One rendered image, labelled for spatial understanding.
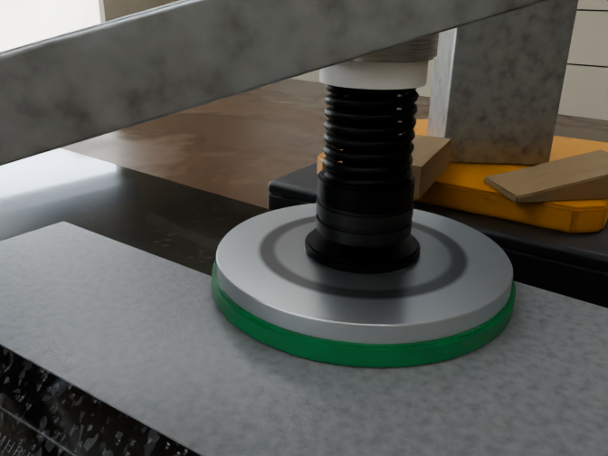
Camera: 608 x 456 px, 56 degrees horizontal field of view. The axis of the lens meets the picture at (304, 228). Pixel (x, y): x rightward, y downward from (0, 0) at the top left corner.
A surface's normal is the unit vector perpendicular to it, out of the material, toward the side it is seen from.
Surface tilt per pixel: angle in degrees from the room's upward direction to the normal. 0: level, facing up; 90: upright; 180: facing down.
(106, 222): 0
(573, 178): 12
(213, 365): 0
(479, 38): 90
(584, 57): 90
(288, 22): 90
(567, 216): 90
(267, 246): 0
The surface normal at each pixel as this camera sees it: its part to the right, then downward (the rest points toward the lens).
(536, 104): -0.06, 0.37
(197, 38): 0.22, 0.36
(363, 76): -0.27, 0.36
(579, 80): -0.64, 0.27
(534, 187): -0.18, -0.90
